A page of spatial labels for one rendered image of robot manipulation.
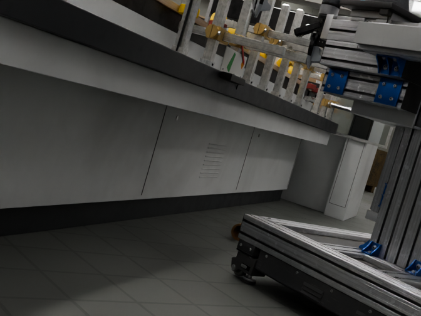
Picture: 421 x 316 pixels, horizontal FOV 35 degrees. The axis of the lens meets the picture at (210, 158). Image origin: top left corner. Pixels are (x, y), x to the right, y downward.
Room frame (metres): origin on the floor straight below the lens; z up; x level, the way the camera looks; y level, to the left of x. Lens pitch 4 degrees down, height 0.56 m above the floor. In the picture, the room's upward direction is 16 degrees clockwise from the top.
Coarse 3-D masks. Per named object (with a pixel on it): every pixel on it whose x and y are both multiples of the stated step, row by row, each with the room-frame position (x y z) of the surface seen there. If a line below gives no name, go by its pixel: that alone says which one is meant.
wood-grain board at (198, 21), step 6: (156, 0) 2.42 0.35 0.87; (162, 0) 2.45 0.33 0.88; (168, 0) 2.49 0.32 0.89; (168, 6) 2.50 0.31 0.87; (174, 6) 2.55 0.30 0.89; (198, 18) 2.78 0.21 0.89; (198, 24) 2.80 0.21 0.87; (204, 24) 2.85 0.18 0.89; (258, 60) 3.65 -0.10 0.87; (264, 60) 3.73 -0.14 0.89; (276, 66) 3.97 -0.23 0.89
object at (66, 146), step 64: (128, 0) 2.25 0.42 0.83; (0, 64) 1.74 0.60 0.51; (0, 128) 1.81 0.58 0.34; (64, 128) 2.09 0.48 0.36; (128, 128) 2.49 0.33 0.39; (192, 128) 3.06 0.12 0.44; (256, 128) 3.97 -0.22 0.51; (0, 192) 1.88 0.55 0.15; (64, 192) 2.19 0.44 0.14; (128, 192) 2.63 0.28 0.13; (192, 192) 3.28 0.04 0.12; (256, 192) 4.46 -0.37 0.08
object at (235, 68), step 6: (228, 48) 2.59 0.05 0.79; (228, 54) 2.61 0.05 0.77; (240, 54) 2.73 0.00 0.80; (222, 60) 2.57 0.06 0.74; (228, 60) 2.62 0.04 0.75; (234, 60) 2.69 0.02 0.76; (240, 60) 2.75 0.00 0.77; (222, 66) 2.59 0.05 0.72; (234, 66) 2.71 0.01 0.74; (240, 66) 2.77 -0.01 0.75; (228, 72) 2.66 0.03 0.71; (234, 72) 2.72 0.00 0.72; (240, 72) 2.79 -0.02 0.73
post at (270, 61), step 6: (282, 6) 3.19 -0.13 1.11; (288, 6) 3.18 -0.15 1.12; (282, 12) 3.19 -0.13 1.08; (288, 12) 3.19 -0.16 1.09; (282, 18) 3.18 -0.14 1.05; (276, 24) 3.19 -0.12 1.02; (282, 24) 3.18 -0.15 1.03; (276, 30) 3.19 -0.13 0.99; (282, 30) 3.18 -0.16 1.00; (270, 60) 3.18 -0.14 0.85; (264, 66) 3.19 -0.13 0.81; (270, 66) 3.18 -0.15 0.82; (264, 72) 3.19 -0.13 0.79; (270, 72) 3.19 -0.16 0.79; (264, 78) 3.18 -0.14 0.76; (264, 84) 3.18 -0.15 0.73
